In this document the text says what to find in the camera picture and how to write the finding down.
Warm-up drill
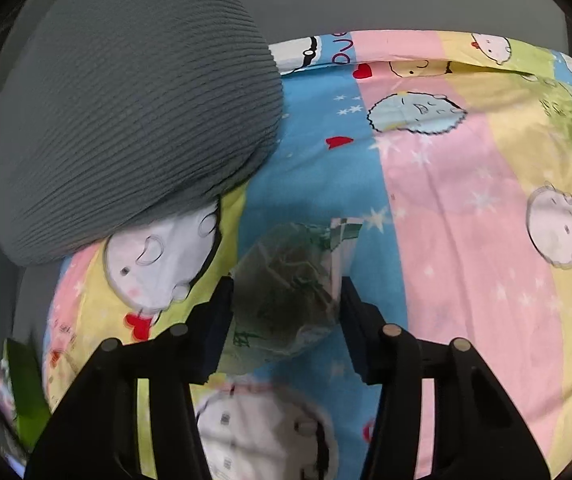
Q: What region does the green box lid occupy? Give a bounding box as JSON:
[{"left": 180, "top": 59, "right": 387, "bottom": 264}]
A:
[{"left": 5, "top": 339, "right": 50, "bottom": 452}]

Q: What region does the colourful cartoon bedsheet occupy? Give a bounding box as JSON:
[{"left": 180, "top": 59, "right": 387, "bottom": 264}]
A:
[{"left": 43, "top": 30, "right": 572, "bottom": 479}]

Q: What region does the grey ribbed pillow left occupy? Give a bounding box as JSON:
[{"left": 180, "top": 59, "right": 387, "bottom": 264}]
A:
[{"left": 0, "top": 0, "right": 284, "bottom": 266}]

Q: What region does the bagged steel wool small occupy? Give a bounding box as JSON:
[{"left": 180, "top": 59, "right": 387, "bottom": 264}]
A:
[{"left": 219, "top": 218, "right": 363, "bottom": 375}]

